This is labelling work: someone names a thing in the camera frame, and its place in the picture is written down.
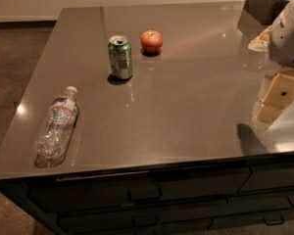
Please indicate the white snack packet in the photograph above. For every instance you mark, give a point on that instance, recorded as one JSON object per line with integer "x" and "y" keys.
{"x": 261, "y": 42}

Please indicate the dark box with snacks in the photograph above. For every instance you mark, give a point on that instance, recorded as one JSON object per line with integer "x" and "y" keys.
{"x": 268, "y": 0}

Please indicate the green soda can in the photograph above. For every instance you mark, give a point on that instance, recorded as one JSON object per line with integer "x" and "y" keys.
{"x": 120, "y": 57}

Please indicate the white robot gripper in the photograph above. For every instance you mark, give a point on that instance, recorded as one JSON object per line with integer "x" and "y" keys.
{"x": 288, "y": 41}

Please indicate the clear plastic water bottle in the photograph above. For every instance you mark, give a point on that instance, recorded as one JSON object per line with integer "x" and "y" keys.
{"x": 55, "y": 132}

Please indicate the dark drawer cabinet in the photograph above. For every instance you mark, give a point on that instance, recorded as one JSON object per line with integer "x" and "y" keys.
{"x": 162, "y": 201}

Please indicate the red apple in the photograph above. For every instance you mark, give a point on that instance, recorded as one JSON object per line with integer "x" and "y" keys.
{"x": 151, "y": 41}

